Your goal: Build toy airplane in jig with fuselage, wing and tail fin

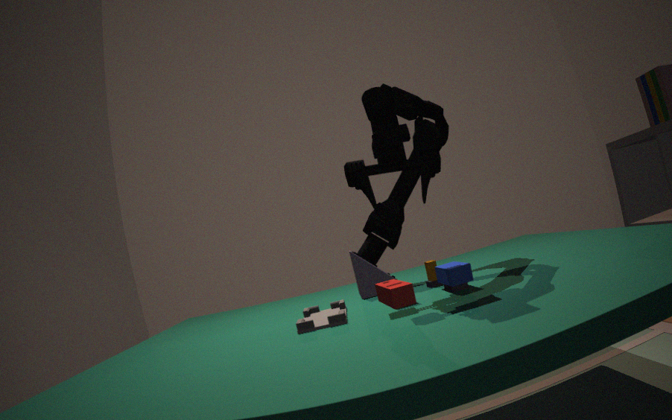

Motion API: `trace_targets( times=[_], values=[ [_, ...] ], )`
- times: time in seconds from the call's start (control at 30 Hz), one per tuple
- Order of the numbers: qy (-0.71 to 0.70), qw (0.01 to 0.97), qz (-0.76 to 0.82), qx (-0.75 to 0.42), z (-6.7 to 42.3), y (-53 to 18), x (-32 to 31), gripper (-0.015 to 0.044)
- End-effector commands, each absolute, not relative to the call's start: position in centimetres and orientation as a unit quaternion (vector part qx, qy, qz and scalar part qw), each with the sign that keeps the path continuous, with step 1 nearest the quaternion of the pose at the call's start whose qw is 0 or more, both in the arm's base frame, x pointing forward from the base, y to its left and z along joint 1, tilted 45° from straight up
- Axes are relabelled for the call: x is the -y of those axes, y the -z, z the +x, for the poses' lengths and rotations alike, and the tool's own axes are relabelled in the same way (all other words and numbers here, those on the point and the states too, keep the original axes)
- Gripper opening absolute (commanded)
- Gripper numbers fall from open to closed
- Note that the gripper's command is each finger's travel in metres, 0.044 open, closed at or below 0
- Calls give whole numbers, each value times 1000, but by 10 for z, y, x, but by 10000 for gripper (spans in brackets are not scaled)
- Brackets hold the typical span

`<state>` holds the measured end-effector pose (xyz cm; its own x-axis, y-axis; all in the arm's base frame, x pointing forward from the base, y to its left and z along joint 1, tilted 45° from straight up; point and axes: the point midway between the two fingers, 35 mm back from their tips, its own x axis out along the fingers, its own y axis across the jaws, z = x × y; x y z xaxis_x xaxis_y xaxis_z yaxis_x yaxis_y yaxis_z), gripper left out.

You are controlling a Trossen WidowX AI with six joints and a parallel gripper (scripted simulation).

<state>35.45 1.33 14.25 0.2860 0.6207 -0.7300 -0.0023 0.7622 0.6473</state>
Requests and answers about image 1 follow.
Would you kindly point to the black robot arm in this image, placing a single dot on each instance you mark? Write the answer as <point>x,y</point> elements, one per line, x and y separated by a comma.
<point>382,104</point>

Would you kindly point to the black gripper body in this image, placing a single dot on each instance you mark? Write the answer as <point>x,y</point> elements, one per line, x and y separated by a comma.
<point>392,161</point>

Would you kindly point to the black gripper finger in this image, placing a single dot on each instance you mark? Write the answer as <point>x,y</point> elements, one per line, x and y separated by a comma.
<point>427,171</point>
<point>362,181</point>

